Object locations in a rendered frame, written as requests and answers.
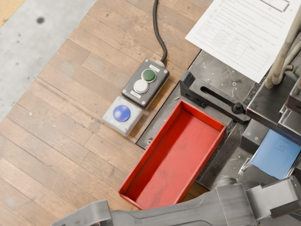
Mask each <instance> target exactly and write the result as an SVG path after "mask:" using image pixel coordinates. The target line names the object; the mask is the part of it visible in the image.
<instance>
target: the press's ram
mask: <svg viewBox="0 0 301 226"><path fill-rule="evenodd" d="M266 79H267V78H266ZM266 79H265V81H264V82H263V84H262V85H261V87H260V88H259V90H258V91H257V93H256V94H255V96H254V98H253V99H252V100H251V102H250V104H249V105H248V107H247V109H246V113H245V115H247V116H248V117H250V118H252V119H254V120H256V121H257V122H259V123H261V124H262V125H264V126H266V127H267V128H269V129H271V130H273V131H274V132H276V133H278V134H279V135H281V136H283V137H285V138H286V139H288V140H290V141H292V142H293V143H295V144H297V145H298V146H300V147H301V115H300V114H298V113H297V112H295V111H292V110H288V109H287V108H286V107H285V101H286V100H287V98H288V95H289V93H290V91H291V90H292V88H293V87H294V85H295V84H296V82H297V79H295V78H294V77H292V76H290V75H288V74H286V73H284V75H283V78H282V80H281V82H280V83H279V84H276V85H274V87H272V88H267V87H266V85H265V83H266Z"/></svg>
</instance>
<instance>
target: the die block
mask: <svg viewBox="0 0 301 226"><path fill-rule="evenodd" d="M239 147H241V148H242V149H244V150H246V151H247V152H249V153H250V154H252V155H254V154H255V153H256V151H257V149H258V148H259V147H258V146H257V145H255V144H253V143H252V142H250V141H248V140H246V139H245V138H243V137H242V138H241V142H240V146H239ZM294 171H296V173H295V175H294V176H295V177H296V178H297V180H298V182H299V183H300V184H301V172H300V171H298V170H297V169H294Z"/></svg>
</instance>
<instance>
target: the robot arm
mask: <svg viewBox="0 0 301 226"><path fill-rule="evenodd" d="M214 186H215V187H214V189H213V190H211V191H210V192H206V193H204V194H202V195H200V196H199V197H197V198H194V199H192V200H189V201H186V202H182V203H178V204H172V205H168V206H163V207H158V208H154V209H146V210H135V211H126V210H120V209H117V210H112V211H110V208H109V205H108V200H107V199H104V200H98V201H94V202H91V203H89V204H87V205H85V206H83V207H81V208H80V209H78V210H76V211H74V212H72V213H70V214H68V215H66V216H65V217H63V218H61V219H59V220H57V221H55V222H53V223H52V224H51V225H50V226H261V225H262V226H301V214H300V213H299V212H297V211H298V210H301V186H300V184H299V182H298V180H297V178H296V177H295V176H294V175H292V176H289V177H287V178H284V179H281V180H279V179H278V178H276V177H274V176H270V175H268V174H267V173H265V172H263V171H262V170H260V168H258V167H257V166H255V165H253V164H250V165H248V167H247V169H246V170H245V172H244V174H243V175H242V177H241V179H240V181H239V182H237V180H236V179H235V178H224V179H221V180H219V181H217V182H215V183H214ZM97 222H100V224H98V223H97Z"/></svg>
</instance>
